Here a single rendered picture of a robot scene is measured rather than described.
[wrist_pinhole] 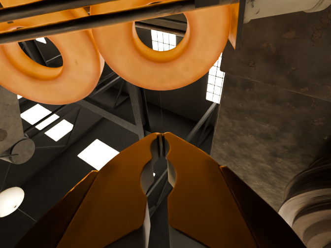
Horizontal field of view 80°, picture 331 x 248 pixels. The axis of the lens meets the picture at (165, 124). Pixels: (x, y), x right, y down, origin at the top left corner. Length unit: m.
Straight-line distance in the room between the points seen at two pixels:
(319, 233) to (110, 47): 0.53
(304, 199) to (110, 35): 0.49
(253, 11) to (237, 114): 0.42
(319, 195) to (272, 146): 0.20
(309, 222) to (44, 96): 0.58
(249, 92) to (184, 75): 0.32
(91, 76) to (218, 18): 0.17
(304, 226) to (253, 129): 0.26
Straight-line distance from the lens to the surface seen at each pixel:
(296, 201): 0.57
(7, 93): 2.73
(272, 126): 0.61
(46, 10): 0.24
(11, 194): 5.39
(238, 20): 0.23
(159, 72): 0.27
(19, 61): 0.33
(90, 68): 0.28
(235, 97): 0.59
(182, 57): 0.26
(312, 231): 0.59
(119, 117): 6.63
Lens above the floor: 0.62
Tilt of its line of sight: 45 degrees up
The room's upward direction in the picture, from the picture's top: 176 degrees clockwise
